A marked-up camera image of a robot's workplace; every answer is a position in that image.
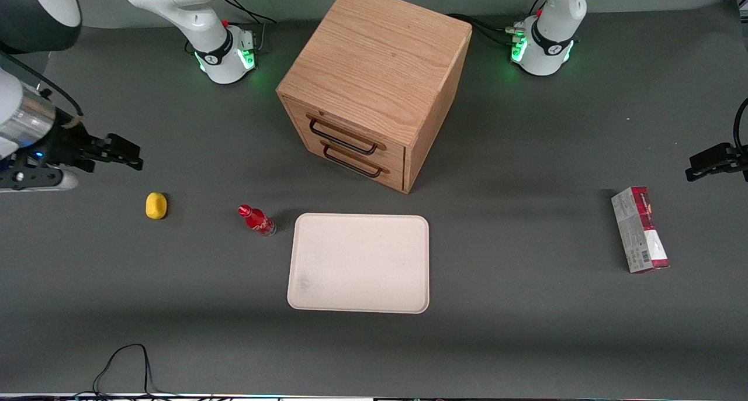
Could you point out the beige rectangular tray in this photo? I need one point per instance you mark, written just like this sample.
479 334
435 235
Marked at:
359 263

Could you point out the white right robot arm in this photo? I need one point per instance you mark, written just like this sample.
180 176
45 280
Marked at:
175 3

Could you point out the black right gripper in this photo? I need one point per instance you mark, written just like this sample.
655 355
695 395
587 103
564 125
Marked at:
65 144

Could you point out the yellow lemon-shaped object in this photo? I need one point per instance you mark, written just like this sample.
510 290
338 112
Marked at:
156 206

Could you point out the red coke bottle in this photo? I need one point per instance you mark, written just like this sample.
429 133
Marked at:
257 220

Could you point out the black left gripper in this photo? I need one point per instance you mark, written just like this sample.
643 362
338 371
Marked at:
716 158

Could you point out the red and grey carton box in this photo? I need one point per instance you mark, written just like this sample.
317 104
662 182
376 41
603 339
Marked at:
640 231

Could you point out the wooden two-drawer cabinet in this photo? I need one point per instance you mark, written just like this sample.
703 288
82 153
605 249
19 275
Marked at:
374 56

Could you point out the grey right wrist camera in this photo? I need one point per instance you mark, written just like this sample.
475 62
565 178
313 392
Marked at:
35 180

